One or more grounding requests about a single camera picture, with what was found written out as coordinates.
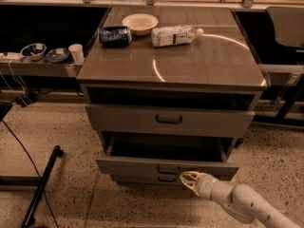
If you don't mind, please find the grey drawer cabinet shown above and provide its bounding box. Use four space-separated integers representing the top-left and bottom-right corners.
75 5 269 163

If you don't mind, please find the white power strip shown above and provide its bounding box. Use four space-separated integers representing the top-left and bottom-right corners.
0 52 22 61

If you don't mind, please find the black cable on floor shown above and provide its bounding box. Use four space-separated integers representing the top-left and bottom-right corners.
0 119 61 228

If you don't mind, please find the clear plastic water bottle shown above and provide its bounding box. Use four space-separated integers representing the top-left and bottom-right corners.
151 25 204 48

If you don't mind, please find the blue bowl on shelf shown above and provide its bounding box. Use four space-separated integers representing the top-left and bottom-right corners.
46 47 70 63

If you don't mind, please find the white bowl on cabinet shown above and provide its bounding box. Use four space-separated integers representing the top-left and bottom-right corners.
122 13 159 36

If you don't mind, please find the grey drawer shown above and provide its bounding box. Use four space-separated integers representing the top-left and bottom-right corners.
111 175 181 186
85 104 254 138
97 133 238 181

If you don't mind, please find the blue soda can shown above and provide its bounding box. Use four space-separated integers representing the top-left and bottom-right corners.
99 26 132 48

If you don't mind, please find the grey top drawer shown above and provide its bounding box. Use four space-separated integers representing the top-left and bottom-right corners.
85 104 254 138

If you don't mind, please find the white paper cup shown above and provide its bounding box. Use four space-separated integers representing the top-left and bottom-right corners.
68 44 85 64

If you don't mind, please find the grey bottom drawer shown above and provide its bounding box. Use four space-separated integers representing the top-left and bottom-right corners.
111 175 181 186

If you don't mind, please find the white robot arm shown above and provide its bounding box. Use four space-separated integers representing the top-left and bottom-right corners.
180 171 301 228

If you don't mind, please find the black stand leg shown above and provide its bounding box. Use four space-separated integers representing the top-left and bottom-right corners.
21 145 64 228

